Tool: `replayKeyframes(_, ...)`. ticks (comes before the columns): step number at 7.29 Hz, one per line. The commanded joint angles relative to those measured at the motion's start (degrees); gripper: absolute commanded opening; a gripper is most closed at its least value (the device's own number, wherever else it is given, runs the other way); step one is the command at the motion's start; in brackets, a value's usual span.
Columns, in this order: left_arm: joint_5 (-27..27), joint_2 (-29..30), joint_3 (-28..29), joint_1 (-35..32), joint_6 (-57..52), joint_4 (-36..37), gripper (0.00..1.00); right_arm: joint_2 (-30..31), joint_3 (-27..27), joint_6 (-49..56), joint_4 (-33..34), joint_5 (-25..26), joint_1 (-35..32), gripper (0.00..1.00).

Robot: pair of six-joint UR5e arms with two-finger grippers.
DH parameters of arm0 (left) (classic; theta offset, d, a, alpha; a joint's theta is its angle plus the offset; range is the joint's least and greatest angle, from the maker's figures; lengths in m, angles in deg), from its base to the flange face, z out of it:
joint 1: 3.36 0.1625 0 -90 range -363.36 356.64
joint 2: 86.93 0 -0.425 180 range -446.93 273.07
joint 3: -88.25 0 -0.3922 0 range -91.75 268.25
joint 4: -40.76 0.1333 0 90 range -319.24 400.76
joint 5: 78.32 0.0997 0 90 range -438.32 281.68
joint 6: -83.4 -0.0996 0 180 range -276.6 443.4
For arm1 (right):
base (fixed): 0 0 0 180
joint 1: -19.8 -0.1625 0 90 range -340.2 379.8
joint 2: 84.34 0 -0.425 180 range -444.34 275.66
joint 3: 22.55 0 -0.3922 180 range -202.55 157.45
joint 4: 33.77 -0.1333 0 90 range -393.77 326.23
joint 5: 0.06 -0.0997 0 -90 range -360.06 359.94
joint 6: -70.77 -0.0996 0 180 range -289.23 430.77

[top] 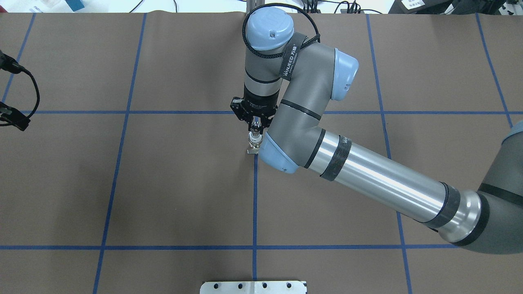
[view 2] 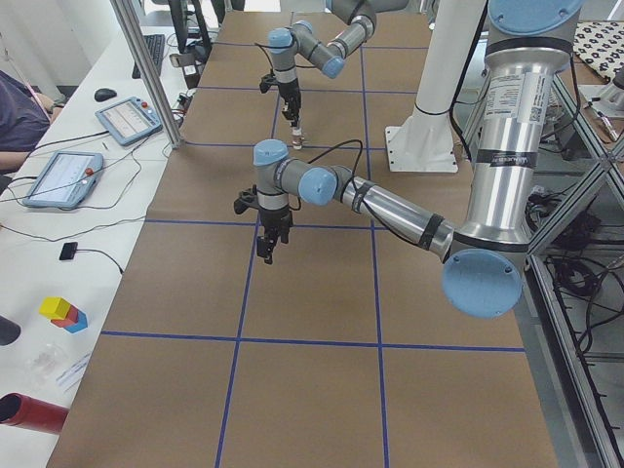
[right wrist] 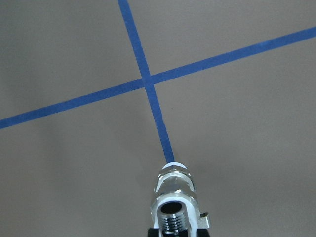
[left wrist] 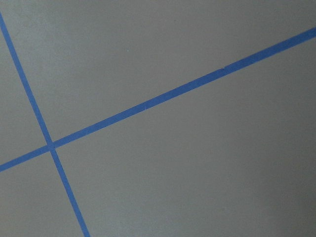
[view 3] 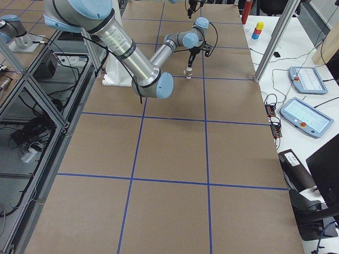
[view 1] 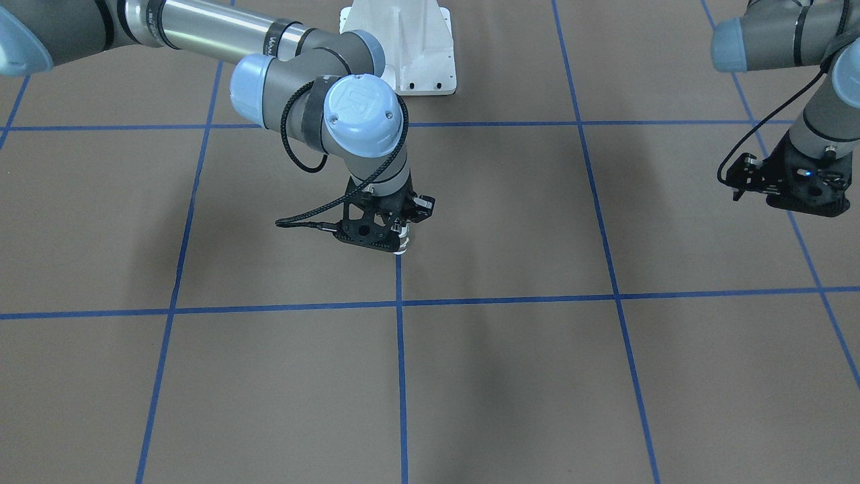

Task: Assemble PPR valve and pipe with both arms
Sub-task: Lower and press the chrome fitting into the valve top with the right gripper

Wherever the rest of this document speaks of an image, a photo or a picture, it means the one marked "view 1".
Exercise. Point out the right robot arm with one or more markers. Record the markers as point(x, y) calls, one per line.
point(323, 93)

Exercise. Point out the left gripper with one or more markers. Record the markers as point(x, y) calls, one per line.
point(747, 172)

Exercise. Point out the white camera stand pillar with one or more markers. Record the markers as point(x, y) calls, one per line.
point(418, 43)

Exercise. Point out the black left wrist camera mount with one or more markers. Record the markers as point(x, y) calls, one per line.
point(747, 173)

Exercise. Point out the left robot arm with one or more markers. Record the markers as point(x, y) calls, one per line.
point(783, 34)

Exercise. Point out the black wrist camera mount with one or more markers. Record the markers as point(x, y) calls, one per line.
point(371, 222)
point(747, 173)

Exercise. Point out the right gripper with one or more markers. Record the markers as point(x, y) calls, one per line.
point(421, 207)

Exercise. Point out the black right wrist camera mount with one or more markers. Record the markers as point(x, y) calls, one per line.
point(371, 222)

